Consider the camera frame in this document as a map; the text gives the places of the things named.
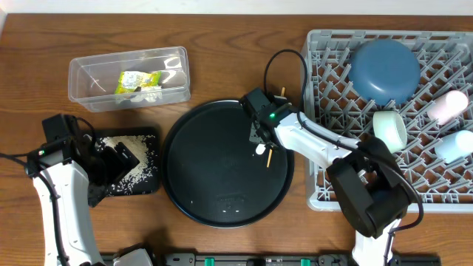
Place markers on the white plastic spoon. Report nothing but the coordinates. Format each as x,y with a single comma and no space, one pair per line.
260,149

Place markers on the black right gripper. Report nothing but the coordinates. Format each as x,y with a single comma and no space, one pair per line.
256,126

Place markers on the yellow green snack wrapper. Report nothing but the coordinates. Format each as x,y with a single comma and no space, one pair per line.
129,81

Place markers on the rectangular black tray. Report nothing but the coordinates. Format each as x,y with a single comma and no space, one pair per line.
131,158

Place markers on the black rail with green clips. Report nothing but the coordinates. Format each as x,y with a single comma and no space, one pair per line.
190,259

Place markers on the crumpled white tissue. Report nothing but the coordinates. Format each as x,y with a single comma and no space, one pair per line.
138,94

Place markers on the light blue cup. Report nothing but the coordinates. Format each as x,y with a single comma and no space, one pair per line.
455,146

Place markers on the mint green bowl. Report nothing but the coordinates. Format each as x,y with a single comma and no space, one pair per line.
389,127

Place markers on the wooden chopstick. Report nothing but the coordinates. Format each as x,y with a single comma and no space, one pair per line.
271,150

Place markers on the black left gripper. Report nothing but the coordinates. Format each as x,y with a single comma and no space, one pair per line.
111,162

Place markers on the grey plastic dishwasher rack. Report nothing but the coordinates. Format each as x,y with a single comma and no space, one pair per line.
445,60

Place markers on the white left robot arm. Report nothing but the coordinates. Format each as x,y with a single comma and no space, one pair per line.
72,173

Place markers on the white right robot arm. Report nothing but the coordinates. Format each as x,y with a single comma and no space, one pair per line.
370,190

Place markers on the white rice pile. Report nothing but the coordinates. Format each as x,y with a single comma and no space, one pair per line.
137,181

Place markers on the clear plastic waste bin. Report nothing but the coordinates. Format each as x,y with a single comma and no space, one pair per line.
93,79

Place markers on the pale pink cup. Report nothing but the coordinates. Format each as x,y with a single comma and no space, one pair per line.
448,107

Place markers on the round black serving tray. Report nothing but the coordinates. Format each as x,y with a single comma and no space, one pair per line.
211,172

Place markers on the blue plate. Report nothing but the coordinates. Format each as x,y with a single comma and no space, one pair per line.
384,70

